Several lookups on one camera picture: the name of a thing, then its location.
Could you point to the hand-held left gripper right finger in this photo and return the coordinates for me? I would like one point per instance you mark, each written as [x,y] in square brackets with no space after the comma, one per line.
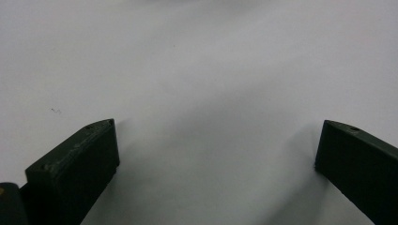
[359,168]

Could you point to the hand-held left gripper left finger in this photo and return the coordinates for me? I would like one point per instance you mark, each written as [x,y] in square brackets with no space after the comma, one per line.
[75,175]

